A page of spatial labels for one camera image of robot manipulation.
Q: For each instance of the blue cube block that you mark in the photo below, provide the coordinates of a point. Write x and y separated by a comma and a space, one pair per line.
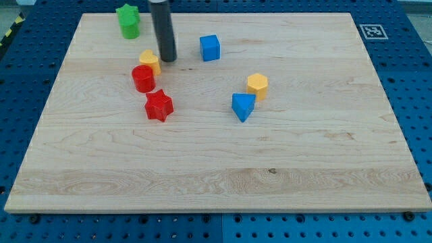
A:
210, 48

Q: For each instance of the blue triangle block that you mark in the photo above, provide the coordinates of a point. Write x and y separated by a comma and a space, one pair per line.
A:
243, 105

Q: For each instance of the light wooden board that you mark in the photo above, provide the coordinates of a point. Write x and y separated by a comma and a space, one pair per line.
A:
324, 140

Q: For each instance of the yellow hexagon block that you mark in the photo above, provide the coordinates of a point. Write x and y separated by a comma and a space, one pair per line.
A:
257, 84

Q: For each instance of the red star block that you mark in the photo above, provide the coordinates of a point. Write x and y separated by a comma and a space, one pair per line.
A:
158, 105

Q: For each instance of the red cylinder block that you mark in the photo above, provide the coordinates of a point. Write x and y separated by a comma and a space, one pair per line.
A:
143, 78

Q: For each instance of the yellow heart block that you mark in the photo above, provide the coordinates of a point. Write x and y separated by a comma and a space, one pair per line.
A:
147, 57

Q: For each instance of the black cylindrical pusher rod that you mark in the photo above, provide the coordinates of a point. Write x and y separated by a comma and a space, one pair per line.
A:
163, 27

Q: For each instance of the green cylinder block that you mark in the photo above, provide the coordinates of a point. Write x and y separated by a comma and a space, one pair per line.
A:
130, 31

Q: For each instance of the green star block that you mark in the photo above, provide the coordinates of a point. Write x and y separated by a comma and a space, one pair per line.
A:
128, 15

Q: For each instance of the white fiducial marker tag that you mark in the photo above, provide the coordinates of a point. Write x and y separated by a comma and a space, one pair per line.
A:
373, 31

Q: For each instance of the black bolt front left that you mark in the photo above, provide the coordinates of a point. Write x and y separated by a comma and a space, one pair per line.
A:
34, 219

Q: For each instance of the black bolt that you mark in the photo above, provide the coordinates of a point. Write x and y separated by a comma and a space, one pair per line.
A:
408, 216
34, 219

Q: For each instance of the black bolt front right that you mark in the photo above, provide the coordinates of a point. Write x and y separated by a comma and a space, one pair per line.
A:
408, 216

